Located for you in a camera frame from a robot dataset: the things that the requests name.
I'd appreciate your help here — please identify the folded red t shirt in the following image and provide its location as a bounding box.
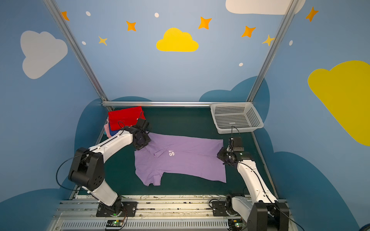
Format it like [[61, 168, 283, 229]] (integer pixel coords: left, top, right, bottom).
[[108, 106, 145, 131]]

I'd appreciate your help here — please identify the purple t shirt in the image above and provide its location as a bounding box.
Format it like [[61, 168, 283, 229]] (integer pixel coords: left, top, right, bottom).
[[135, 133, 226, 186]]

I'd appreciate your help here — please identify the left controller circuit board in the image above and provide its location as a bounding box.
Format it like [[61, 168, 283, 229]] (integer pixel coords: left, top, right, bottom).
[[105, 219, 123, 230]]

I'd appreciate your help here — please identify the right slanted aluminium post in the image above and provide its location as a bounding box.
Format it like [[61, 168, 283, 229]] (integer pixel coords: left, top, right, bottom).
[[246, 0, 301, 103]]

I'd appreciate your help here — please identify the aluminium rail base frame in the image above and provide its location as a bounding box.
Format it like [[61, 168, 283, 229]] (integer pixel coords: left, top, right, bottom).
[[48, 195, 245, 231]]

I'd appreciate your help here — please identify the white plastic laundry basket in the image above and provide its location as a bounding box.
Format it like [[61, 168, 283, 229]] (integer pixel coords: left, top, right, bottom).
[[210, 102, 264, 134]]

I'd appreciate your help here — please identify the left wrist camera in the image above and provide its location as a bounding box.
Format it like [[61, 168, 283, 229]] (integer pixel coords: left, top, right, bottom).
[[135, 118, 149, 131]]

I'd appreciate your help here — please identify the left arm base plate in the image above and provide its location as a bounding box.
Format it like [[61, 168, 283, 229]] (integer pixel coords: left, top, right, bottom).
[[96, 202, 137, 218]]

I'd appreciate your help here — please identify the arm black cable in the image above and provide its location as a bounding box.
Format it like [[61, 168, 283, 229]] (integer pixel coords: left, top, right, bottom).
[[55, 154, 87, 192], [274, 202, 306, 231]]

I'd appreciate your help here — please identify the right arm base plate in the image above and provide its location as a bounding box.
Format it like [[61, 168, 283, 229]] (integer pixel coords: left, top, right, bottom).
[[211, 201, 239, 217]]

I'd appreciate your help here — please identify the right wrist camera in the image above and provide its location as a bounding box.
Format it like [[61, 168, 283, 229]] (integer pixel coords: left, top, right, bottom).
[[232, 137, 244, 152]]

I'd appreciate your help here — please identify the rear horizontal aluminium bar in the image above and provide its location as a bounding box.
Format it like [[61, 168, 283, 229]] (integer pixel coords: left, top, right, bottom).
[[102, 101, 249, 108]]

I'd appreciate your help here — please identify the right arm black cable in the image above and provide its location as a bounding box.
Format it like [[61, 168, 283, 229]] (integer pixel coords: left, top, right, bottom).
[[274, 202, 306, 231]]

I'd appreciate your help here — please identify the folded pink t shirt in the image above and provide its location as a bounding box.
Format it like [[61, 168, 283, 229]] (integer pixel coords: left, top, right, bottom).
[[104, 121, 112, 138]]

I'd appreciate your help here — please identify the slanted aluminium post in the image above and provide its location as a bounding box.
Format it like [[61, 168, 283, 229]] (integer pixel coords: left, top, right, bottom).
[[43, 0, 109, 103], [246, 0, 301, 103]]

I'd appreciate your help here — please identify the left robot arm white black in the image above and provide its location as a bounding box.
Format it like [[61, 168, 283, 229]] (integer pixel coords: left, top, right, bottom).
[[68, 127, 151, 217]]

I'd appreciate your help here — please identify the folded blue t shirt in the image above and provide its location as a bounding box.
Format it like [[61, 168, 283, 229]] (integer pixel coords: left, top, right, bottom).
[[108, 127, 120, 137]]

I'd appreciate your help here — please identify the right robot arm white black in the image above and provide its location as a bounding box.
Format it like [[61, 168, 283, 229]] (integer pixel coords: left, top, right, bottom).
[[217, 148, 290, 231]]

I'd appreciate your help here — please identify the controller circuit board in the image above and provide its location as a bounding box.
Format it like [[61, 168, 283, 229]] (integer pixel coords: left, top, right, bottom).
[[105, 219, 123, 230], [228, 219, 245, 231]]

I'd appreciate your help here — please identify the left slanted aluminium post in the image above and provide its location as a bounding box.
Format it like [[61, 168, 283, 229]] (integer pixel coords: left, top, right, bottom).
[[43, 0, 109, 103]]

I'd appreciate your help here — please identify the right controller circuit board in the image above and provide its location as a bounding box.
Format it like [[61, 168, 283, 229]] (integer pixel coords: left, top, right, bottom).
[[228, 219, 245, 231]]

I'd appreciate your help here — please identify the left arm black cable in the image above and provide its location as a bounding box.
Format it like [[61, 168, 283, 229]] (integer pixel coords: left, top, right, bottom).
[[55, 154, 87, 192]]

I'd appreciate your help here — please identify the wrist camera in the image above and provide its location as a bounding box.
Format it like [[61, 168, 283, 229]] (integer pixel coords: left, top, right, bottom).
[[135, 118, 149, 131], [232, 137, 244, 152]]

